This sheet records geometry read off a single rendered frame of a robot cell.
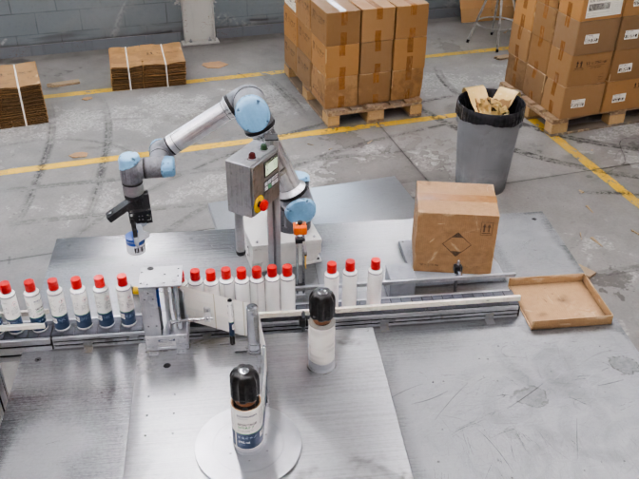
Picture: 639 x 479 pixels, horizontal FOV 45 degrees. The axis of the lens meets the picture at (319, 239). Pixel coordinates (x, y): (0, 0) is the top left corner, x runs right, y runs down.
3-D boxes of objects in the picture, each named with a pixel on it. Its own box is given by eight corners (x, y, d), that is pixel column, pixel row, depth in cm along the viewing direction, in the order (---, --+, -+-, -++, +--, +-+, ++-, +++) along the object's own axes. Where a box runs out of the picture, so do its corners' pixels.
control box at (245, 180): (227, 211, 253) (223, 160, 243) (255, 188, 266) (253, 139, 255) (254, 220, 249) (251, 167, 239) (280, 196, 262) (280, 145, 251)
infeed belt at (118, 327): (52, 345, 265) (50, 335, 262) (56, 329, 271) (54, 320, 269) (517, 312, 281) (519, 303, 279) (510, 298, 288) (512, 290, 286)
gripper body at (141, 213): (153, 224, 284) (148, 196, 277) (129, 228, 282) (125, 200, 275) (150, 214, 290) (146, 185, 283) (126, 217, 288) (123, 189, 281)
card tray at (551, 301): (531, 330, 275) (532, 321, 272) (508, 286, 296) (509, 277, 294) (611, 324, 278) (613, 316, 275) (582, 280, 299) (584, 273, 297)
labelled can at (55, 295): (53, 333, 264) (42, 284, 252) (56, 323, 268) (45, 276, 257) (69, 332, 264) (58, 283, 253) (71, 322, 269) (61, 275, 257)
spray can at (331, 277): (324, 315, 273) (325, 268, 262) (322, 305, 277) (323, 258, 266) (338, 314, 273) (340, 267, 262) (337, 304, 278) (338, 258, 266)
